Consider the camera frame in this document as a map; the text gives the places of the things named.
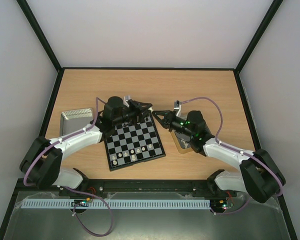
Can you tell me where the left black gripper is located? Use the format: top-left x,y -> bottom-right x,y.
114,99 -> 153,127

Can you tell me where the gold square tin tray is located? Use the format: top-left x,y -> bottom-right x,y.
171,124 -> 212,155

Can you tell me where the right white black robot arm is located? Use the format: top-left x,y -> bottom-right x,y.
152,110 -> 286,203

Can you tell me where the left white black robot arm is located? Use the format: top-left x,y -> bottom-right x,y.
19,96 -> 153,190

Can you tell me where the black and silver chessboard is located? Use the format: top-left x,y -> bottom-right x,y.
104,114 -> 166,171

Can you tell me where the silver square tin lid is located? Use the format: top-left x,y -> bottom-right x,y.
59,108 -> 94,141

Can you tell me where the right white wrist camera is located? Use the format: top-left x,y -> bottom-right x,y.
173,100 -> 182,117

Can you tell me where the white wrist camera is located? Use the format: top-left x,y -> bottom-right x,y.
123,95 -> 131,107
173,100 -> 182,117

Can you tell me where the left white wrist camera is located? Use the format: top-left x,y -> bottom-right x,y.
123,95 -> 131,107

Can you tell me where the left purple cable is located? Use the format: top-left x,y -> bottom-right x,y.
22,96 -> 115,237

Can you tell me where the purple cable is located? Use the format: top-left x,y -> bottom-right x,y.
179,96 -> 285,216
22,96 -> 115,237

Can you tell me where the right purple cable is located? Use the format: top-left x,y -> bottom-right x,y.
179,96 -> 285,216

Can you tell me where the black metal frame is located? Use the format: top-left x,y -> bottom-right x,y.
0,0 -> 300,240

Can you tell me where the light blue cable duct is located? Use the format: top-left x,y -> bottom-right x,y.
20,198 -> 211,210

